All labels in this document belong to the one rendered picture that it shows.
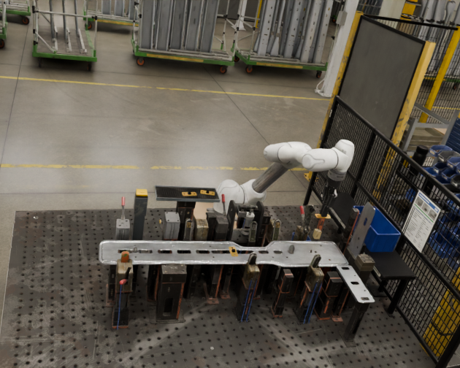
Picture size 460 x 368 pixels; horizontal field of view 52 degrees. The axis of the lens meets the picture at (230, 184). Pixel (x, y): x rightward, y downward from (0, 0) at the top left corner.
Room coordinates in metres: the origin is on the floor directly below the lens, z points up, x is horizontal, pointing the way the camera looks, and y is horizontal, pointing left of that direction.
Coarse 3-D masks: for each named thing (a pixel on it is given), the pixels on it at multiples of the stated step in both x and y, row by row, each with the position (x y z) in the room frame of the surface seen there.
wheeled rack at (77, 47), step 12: (36, 0) 8.08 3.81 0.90; (96, 0) 7.64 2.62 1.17; (36, 12) 7.83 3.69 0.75; (48, 12) 7.33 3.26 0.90; (96, 12) 7.64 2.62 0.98; (36, 24) 7.60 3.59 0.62; (96, 24) 7.64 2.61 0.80; (36, 36) 7.38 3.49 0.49; (48, 36) 8.31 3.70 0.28; (60, 36) 8.47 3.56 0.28; (72, 36) 8.64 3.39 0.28; (84, 36) 8.81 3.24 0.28; (36, 48) 7.45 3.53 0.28; (48, 48) 7.57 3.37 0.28; (60, 48) 7.70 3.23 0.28; (72, 48) 7.84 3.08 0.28; (84, 48) 7.87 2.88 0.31; (84, 60) 7.54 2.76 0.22; (96, 60) 7.62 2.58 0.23
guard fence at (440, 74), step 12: (420, 24) 5.64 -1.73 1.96; (432, 24) 5.70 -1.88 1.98; (420, 36) 5.67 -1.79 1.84; (456, 36) 5.84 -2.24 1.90; (444, 48) 5.84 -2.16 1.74; (444, 60) 5.87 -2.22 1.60; (444, 72) 5.85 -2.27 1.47; (456, 84) 6.00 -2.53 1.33; (420, 96) 5.81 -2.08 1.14; (432, 96) 5.84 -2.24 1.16; (420, 120) 5.88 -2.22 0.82
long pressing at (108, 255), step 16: (112, 240) 1.98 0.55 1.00; (128, 240) 2.00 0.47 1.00; (144, 240) 2.03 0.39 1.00; (160, 240) 2.06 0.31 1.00; (112, 256) 1.85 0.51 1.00; (144, 256) 1.90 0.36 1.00; (160, 256) 1.93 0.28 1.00; (176, 256) 1.95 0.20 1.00; (192, 256) 1.98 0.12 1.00; (208, 256) 2.01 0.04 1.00; (224, 256) 2.04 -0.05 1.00; (240, 256) 2.06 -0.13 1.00; (272, 256) 2.12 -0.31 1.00; (288, 256) 2.15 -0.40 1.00; (304, 256) 2.18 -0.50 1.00; (336, 256) 2.25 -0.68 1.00
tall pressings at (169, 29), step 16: (144, 0) 8.76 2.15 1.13; (160, 0) 8.80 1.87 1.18; (176, 0) 9.18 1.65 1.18; (192, 0) 9.24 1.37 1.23; (208, 0) 9.37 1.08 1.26; (144, 16) 8.75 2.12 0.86; (160, 16) 8.84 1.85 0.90; (176, 16) 9.18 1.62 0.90; (192, 16) 9.29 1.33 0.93; (208, 16) 9.65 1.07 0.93; (144, 32) 8.74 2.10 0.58; (160, 32) 8.84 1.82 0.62; (176, 32) 9.17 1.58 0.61; (192, 32) 9.28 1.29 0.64; (208, 32) 9.41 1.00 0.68; (160, 48) 8.83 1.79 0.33; (176, 48) 9.17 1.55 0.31; (192, 48) 9.28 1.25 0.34; (208, 48) 9.40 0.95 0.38
